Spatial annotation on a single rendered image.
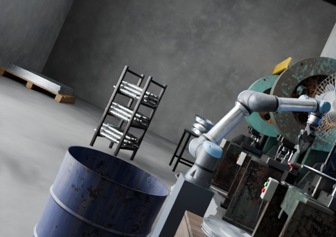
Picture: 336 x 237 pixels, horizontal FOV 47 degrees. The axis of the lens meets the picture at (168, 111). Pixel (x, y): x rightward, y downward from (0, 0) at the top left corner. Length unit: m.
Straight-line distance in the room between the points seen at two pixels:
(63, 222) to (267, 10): 8.22
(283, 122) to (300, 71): 0.47
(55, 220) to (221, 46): 7.79
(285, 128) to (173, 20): 5.89
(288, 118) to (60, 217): 2.57
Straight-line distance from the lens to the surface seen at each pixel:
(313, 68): 3.66
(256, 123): 5.28
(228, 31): 9.00
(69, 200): 1.38
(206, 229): 1.75
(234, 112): 2.31
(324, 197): 2.19
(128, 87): 4.23
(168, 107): 8.80
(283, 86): 3.59
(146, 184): 1.67
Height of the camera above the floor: 0.79
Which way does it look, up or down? 1 degrees down
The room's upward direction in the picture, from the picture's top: 25 degrees clockwise
